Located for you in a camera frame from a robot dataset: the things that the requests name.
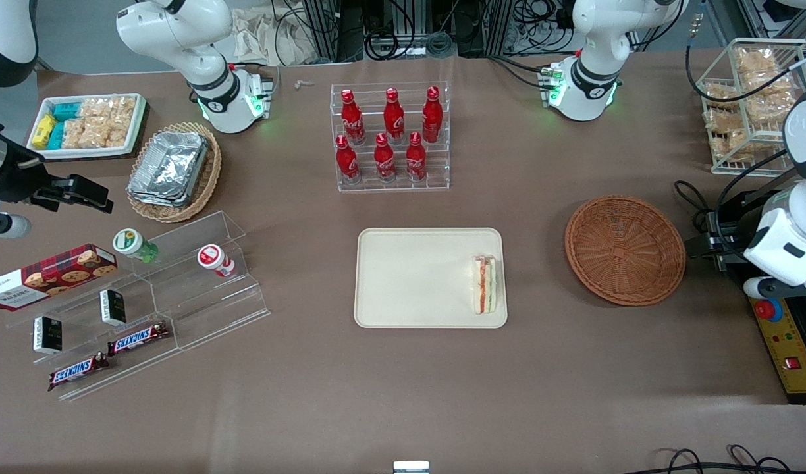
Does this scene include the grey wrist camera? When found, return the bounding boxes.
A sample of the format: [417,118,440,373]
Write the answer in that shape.
[743,276,806,301]
[0,214,32,240]

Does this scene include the clear acrylic bottle rack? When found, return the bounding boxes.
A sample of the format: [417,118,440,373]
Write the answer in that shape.
[330,81,451,193]

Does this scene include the black base cable bundle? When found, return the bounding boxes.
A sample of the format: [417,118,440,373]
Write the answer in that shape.
[487,55,556,91]

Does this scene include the red tartan cookie box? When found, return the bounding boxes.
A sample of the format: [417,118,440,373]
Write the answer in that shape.
[0,244,119,312]

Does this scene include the metal equipment rack with cables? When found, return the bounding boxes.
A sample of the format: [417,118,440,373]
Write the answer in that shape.
[301,0,575,61]

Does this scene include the white wire rack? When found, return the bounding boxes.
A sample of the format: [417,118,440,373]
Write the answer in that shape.
[696,38,806,177]

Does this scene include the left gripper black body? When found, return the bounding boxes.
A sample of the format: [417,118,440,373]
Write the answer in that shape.
[723,221,751,257]

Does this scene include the long black arm cable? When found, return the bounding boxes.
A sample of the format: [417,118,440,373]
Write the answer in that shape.
[684,20,806,104]

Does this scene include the stack of foil containers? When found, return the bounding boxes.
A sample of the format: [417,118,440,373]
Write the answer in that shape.
[128,130,210,209]

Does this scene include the small black white box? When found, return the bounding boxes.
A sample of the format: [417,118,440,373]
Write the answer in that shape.
[33,316,64,356]
[99,288,128,327]

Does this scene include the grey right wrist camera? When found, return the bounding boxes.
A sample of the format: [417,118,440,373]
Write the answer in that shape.
[0,214,32,240]

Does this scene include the triangle sandwich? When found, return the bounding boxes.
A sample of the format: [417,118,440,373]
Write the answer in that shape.
[471,254,500,315]

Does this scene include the Snickers chocolate bar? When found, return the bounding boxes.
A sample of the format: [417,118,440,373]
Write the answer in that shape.
[107,321,171,357]
[47,352,111,393]

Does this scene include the red cola bottle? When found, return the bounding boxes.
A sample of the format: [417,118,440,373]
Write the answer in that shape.
[421,86,443,144]
[374,133,398,183]
[340,90,367,146]
[406,132,428,182]
[383,88,406,143]
[335,134,362,184]

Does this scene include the clear acrylic stepped display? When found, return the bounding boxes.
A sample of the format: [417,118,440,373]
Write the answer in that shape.
[5,211,272,403]

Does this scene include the black looped cable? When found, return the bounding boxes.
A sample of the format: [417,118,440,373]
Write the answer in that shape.
[673,179,714,228]

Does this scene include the yellow control panel box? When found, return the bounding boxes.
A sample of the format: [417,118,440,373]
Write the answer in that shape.
[749,296,806,396]

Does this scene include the red lidded white cup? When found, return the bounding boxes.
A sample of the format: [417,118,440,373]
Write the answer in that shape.
[197,244,236,279]

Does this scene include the green lidded cup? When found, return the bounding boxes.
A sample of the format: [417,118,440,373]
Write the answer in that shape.
[112,228,159,265]

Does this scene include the cream plastic tray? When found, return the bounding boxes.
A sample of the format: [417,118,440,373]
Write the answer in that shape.
[354,227,508,329]

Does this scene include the clear bag of fried snacks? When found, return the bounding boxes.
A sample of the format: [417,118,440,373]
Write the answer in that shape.
[745,92,797,126]
[734,46,781,75]
[711,128,751,163]
[703,80,740,110]
[739,69,797,100]

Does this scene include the black floor cable loops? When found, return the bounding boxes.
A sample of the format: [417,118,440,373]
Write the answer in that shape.
[630,444,799,474]

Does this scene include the clear bag of brown snacks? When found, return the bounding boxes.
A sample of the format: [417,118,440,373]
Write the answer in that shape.
[62,118,86,151]
[82,97,138,120]
[107,113,138,150]
[80,118,111,150]

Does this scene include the oval tan wicker basket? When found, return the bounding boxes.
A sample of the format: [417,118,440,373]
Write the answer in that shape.
[126,122,223,224]

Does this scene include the white rectangular snack tray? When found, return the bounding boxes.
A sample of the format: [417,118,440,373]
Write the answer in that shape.
[26,93,147,161]

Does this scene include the yellow snack packet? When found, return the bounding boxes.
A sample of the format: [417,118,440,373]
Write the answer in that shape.
[32,113,57,149]

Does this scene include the round brown wicker basket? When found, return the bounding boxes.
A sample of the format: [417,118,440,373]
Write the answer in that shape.
[564,195,687,307]

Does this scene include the beige crumpled cloth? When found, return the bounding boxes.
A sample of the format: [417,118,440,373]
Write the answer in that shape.
[230,5,319,67]

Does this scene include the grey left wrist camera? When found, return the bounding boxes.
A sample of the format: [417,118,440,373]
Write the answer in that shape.
[743,276,806,301]

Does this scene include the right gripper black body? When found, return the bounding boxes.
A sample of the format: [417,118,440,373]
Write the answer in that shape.
[0,153,52,213]

